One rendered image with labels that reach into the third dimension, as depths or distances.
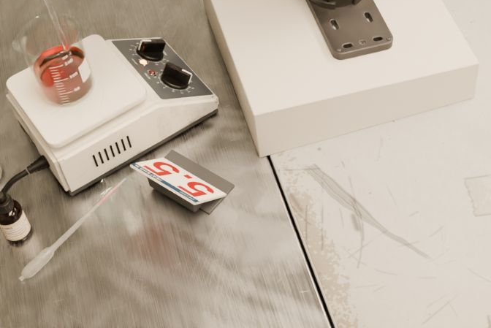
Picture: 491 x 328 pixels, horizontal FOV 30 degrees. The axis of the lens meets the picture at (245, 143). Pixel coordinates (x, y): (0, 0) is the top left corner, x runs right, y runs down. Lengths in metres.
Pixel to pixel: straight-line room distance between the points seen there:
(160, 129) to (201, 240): 0.14
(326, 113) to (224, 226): 0.16
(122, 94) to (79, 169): 0.09
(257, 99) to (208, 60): 0.17
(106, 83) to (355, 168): 0.28
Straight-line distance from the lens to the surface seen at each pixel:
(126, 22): 1.19
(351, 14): 1.05
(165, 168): 1.00
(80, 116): 0.98
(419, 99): 1.03
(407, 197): 0.98
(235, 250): 0.95
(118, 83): 1.00
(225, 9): 1.07
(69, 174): 0.99
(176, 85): 1.03
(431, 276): 0.93
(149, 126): 1.00
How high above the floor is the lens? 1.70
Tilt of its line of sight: 51 degrees down
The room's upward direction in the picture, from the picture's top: 9 degrees counter-clockwise
